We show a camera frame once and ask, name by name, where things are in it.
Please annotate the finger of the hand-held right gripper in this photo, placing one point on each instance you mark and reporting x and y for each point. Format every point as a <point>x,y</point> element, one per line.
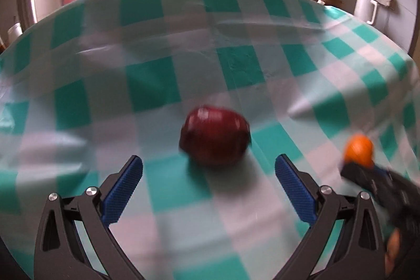
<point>361,176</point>

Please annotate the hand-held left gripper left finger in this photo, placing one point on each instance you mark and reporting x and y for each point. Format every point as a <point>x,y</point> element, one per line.
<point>126,180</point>

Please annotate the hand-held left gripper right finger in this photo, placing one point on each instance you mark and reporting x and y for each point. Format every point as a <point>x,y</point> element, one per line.
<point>292,180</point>

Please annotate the orange tangerine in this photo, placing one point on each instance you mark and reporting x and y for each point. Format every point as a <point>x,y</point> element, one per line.
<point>359,148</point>

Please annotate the small dark red apple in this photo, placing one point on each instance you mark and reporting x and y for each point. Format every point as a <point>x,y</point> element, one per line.
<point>215,137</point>

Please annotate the person's right hand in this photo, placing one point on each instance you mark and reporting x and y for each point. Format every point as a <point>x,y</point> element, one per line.
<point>392,250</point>

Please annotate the teal checked tablecloth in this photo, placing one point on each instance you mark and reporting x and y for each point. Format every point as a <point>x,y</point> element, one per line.
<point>164,70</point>

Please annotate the white kettle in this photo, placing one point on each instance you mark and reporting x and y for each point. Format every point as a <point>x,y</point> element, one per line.
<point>365,8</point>

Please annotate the white jar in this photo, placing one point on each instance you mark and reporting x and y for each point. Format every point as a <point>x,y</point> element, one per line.
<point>14,33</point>

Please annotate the steel thermos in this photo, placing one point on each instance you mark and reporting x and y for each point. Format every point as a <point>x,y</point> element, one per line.
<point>26,1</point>

